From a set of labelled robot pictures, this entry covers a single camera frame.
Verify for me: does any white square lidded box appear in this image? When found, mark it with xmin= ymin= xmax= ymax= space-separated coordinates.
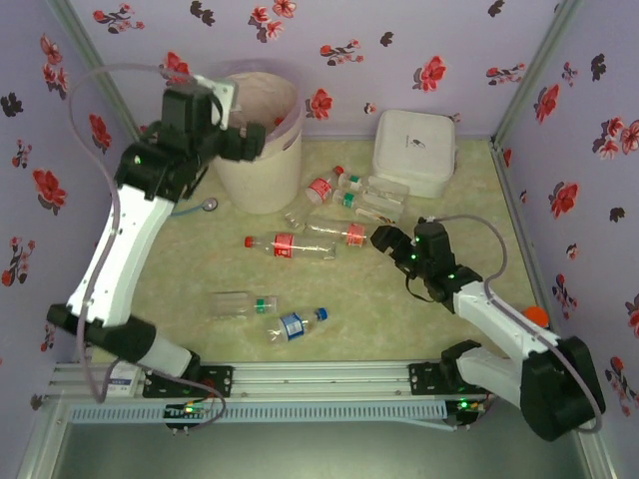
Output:
xmin=371 ymin=109 xmax=459 ymax=200

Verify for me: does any white slotted cable duct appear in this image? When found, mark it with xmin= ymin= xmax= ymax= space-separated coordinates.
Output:
xmin=67 ymin=402 xmax=446 ymax=425

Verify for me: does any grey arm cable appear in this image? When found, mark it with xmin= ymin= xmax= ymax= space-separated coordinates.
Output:
xmin=68 ymin=63 xmax=227 ymax=433
xmin=431 ymin=213 xmax=605 ymax=435

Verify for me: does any orange ball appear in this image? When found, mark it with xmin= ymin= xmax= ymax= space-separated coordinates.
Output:
xmin=522 ymin=306 xmax=549 ymax=330

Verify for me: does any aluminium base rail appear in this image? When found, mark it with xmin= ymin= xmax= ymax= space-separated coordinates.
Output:
xmin=49 ymin=361 xmax=500 ymax=400

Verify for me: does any green-cap clear plastic bottle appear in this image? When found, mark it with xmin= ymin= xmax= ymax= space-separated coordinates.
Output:
xmin=331 ymin=189 xmax=405 ymax=224
xmin=209 ymin=291 xmax=279 ymax=318
xmin=337 ymin=173 xmax=410 ymax=199

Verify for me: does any small clear multicoloured item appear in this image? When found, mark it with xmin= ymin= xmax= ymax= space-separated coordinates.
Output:
xmin=358 ymin=208 xmax=400 ymax=226

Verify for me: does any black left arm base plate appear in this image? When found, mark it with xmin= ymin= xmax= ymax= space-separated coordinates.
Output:
xmin=143 ymin=363 xmax=235 ymax=399

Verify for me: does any aluminium frame post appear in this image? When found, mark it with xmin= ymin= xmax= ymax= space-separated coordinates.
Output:
xmin=47 ymin=0 xmax=146 ymax=144
xmin=491 ymin=0 xmax=585 ymax=149

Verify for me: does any small circuit board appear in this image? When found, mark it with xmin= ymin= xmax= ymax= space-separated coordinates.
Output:
xmin=164 ymin=401 xmax=212 ymax=426
xmin=446 ymin=396 xmax=489 ymax=429

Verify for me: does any blue-cap blue-label bottle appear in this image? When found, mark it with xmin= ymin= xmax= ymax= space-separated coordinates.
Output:
xmin=267 ymin=307 xmax=328 ymax=345

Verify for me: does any blue stethoscope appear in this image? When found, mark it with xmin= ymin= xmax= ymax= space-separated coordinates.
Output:
xmin=169 ymin=198 xmax=220 ymax=219

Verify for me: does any grey right arm cable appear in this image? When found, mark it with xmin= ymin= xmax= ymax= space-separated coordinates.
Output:
xmin=431 ymin=213 xmax=605 ymax=435

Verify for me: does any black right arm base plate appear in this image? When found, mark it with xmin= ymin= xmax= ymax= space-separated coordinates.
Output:
xmin=407 ymin=361 xmax=480 ymax=398

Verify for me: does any white plastic waste bin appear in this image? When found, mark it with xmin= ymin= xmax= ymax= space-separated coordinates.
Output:
xmin=212 ymin=58 xmax=305 ymax=216

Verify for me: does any grey left arm cable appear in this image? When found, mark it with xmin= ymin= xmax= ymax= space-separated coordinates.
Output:
xmin=68 ymin=63 xmax=227 ymax=433

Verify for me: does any white labelled power box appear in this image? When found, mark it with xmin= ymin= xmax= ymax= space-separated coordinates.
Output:
xmin=107 ymin=362 xmax=144 ymax=399

